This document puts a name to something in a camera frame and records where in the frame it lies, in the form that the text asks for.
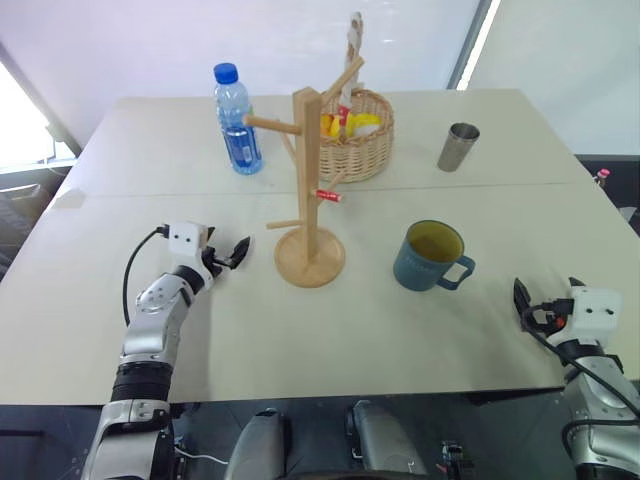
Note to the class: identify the yellow toy fruit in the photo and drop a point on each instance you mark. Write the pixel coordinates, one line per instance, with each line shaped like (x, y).
(364, 120)

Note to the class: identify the stainless steel tumbler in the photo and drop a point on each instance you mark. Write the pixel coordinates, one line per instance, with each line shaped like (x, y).
(456, 150)

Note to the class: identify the tall white red package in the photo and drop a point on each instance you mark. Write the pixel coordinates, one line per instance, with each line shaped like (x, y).
(353, 45)

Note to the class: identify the blue enamel mug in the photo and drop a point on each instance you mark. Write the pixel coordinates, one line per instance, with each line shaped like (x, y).
(425, 265)

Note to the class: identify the grey rounded shape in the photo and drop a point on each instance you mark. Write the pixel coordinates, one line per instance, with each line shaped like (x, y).
(385, 440)
(260, 445)

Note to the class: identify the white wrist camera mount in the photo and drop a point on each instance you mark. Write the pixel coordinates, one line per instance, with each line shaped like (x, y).
(186, 239)
(595, 312)

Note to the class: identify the wooden mug tree stand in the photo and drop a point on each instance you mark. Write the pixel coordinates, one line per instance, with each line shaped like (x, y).
(309, 220)

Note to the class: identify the red tape marker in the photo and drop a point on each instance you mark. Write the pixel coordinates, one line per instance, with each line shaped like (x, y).
(328, 195)

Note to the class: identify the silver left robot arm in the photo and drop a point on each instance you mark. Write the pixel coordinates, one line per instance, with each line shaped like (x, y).
(150, 320)

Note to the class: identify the small black device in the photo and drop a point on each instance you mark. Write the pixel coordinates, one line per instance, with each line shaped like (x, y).
(456, 456)

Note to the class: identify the clear blue-capped water bottle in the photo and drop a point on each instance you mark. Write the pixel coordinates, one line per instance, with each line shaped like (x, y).
(241, 135)

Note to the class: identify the pink-capped small bottle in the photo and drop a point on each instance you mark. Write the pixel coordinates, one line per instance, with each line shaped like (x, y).
(603, 176)

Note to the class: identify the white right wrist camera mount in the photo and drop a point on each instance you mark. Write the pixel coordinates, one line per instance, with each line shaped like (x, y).
(595, 312)

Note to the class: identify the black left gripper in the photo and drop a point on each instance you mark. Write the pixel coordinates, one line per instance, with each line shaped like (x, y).
(218, 259)

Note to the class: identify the woven wicker basket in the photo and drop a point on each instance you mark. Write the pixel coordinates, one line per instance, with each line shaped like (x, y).
(367, 155)

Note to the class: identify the black chair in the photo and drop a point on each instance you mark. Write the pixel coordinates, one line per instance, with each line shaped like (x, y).
(20, 210)

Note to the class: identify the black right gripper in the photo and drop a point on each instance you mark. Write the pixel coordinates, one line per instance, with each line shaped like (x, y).
(545, 317)

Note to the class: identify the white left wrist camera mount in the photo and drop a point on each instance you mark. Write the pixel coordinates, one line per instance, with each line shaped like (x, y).
(186, 239)

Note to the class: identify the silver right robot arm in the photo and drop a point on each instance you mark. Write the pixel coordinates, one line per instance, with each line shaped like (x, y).
(597, 400)

